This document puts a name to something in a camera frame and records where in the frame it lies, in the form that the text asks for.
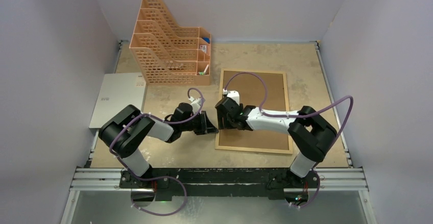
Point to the green white item in organizer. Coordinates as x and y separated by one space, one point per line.
203 69

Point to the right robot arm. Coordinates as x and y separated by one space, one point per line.
313 135

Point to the wooden picture frame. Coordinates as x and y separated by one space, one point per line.
220 141

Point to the brown frame backing board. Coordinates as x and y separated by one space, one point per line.
270 87

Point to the orange plastic file organizer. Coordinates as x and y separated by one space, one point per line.
167 53

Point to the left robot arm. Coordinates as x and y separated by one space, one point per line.
124 133

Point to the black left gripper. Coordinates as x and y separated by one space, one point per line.
205 127

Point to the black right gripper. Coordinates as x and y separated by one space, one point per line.
223 109

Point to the red white item in organizer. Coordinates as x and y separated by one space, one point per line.
203 48

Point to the grey booklet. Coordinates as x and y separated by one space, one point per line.
117 91

